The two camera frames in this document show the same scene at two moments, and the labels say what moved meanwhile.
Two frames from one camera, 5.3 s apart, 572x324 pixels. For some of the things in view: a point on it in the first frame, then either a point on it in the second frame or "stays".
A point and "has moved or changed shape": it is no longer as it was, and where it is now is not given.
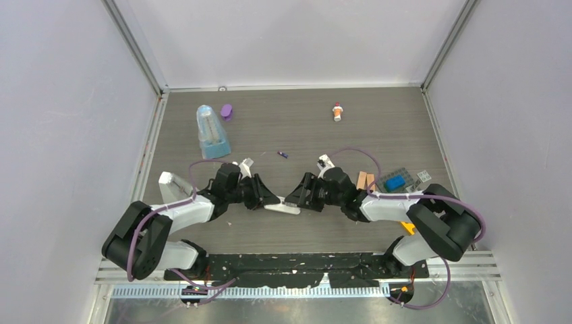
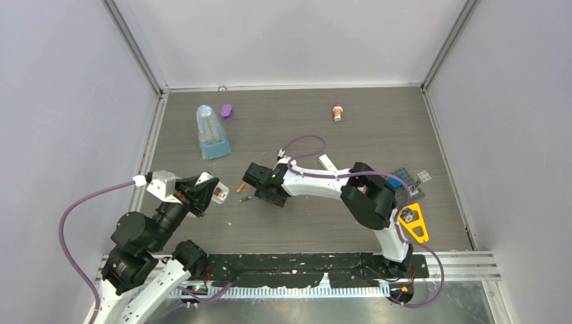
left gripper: (260, 195) → (187, 191)
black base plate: (299, 270) stays
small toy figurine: (337, 112) stays
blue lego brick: (394, 182) stays
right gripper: (309, 182) → (280, 202)
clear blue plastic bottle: (214, 142) stays
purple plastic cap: (226, 112) stays
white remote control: (284, 206) has moved or changed shape
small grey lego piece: (411, 188) stays
